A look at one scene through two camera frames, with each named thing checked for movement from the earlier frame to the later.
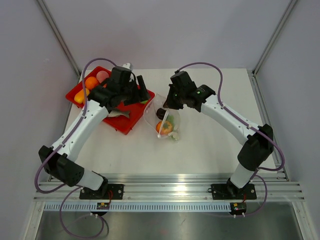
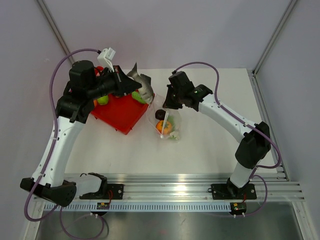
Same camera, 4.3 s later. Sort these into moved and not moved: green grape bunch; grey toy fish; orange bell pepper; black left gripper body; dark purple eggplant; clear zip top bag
Moved: black left gripper body; grey toy fish
Not moved: green grape bunch; orange bell pepper; clear zip top bag; dark purple eggplant
